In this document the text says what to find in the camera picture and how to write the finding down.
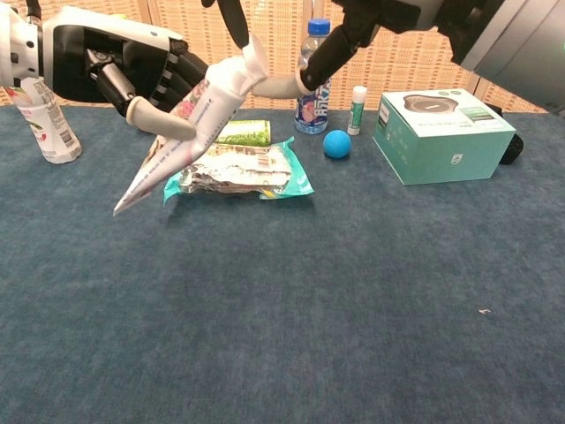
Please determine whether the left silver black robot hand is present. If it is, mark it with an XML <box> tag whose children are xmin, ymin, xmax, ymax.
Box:
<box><xmin>41</xmin><ymin>4</ymin><xmax>211</xmax><ymax>141</ymax></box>

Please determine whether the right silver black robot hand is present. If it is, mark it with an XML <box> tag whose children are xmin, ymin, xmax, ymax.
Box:
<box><xmin>200</xmin><ymin>0</ymin><xmax>529</xmax><ymax>101</ymax></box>

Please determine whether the white floral toothpaste tube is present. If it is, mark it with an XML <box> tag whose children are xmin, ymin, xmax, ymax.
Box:
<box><xmin>112</xmin><ymin>59</ymin><xmax>261</xmax><ymax>217</ymax></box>

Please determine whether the blue-capped water bottle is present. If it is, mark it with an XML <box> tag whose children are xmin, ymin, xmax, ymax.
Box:
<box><xmin>294</xmin><ymin>18</ymin><xmax>332</xmax><ymax>135</ymax></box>

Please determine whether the blue ball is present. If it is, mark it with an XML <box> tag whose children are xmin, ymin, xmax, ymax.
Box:
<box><xmin>322</xmin><ymin>129</ymin><xmax>352</xmax><ymax>159</ymax></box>

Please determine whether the woven bamboo folding screen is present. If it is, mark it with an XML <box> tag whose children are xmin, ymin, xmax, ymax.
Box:
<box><xmin>0</xmin><ymin>0</ymin><xmax>544</xmax><ymax>114</ymax></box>

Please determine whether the green white glue stick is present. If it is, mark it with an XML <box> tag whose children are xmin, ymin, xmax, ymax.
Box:
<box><xmin>346</xmin><ymin>85</ymin><xmax>368</xmax><ymax>136</ymax></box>

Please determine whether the white label drink bottle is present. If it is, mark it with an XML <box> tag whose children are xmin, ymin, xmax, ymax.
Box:
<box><xmin>6</xmin><ymin>77</ymin><xmax>84</xmax><ymax>165</ymax></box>

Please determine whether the green drink can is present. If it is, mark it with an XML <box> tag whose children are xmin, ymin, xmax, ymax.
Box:
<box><xmin>215</xmin><ymin>119</ymin><xmax>272</xmax><ymax>148</ymax></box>

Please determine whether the teal product box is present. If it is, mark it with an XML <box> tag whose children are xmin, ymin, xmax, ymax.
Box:
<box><xmin>372</xmin><ymin>88</ymin><xmax>516</xmax><ymax>186</ymax></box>

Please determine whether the teal snack packet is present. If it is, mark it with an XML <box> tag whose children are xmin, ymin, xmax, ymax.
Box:
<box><xmin>162</xmin><ymin>136</ymin><xmax>315</xmax><ymax>207</ymax></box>

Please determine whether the blue table cloth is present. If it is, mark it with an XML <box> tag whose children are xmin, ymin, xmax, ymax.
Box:
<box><xmin>0</xmin><ymin>104</ymin><xmax>565</xmax><ymax>424</ymax></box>

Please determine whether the black strap pouch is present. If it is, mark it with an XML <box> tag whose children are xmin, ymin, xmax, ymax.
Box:
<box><xmin>485</xmin><ymin>103</ymin><xmax>525</xmax><ymax>165</ymax></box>

